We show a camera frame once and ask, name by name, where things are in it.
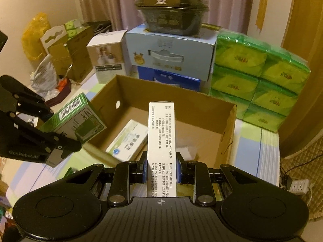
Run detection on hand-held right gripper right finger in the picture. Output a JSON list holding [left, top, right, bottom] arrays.
[[176, 151, 255, 207]]

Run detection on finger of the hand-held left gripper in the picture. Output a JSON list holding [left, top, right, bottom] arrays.
[[11, 118, 83, 154], [0, 75, 55, 118]]

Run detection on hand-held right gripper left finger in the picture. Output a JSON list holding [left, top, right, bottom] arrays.
[[64, 152, 148, 206]]

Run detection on green white medicine box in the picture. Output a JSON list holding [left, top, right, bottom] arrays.
[[38, 92, 107, 168]]

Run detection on white medicine box blue logo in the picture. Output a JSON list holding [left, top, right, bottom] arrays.
[[105, 119, 149, 161]]

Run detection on long white medicine box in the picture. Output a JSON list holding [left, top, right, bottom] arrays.
[[147, 101, 178, 197]]

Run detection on brown cardboard box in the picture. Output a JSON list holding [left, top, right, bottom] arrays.
[[83, 74, 238, 172]]

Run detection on white crumpled plastic bag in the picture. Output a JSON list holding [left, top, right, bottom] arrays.
[[30, 54, 60, 98]]

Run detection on orange small item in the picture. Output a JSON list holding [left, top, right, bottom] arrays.
[[57, 78, 70, 92]]

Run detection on yellow plastic bag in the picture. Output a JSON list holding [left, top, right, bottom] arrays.
[[21, 12, 51, 61]]

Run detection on cardboard box with white card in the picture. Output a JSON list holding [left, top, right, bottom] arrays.
[[40, 26, 95, 83]]

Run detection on small green tissue packs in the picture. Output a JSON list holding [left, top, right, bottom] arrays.
[[64, 20, 83, 40]]

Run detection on dark blue box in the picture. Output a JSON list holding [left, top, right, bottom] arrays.
[[137, 65, 201, 93]]

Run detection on white product box with picture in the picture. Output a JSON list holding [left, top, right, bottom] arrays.
[[86, 29, 128, 84]]

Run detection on light blue carton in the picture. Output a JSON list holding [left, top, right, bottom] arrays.
[[125, 24, 218, 81]]

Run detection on stack of green tissue packs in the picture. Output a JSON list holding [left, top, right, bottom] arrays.
[[208, 29, 311, 133]]

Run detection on white power strip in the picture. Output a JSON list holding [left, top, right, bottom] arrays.
[[287, 178, 311, 195]]

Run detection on chair with quilted cover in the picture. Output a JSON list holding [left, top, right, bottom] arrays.
[[280, 136, 323, 235]]

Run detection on pale striped curtain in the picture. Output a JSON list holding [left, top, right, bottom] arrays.
[[76, 0, 256, 34]]

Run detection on black instant noodle bowl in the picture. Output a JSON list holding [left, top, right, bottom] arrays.
[[133, 0, 210, 36]]

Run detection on wooden door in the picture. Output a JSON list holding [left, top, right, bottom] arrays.
[[277, 0, 323, 157]]

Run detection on yellow tape strip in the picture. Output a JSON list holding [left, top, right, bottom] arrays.
[[256, 0, 270, 35]]

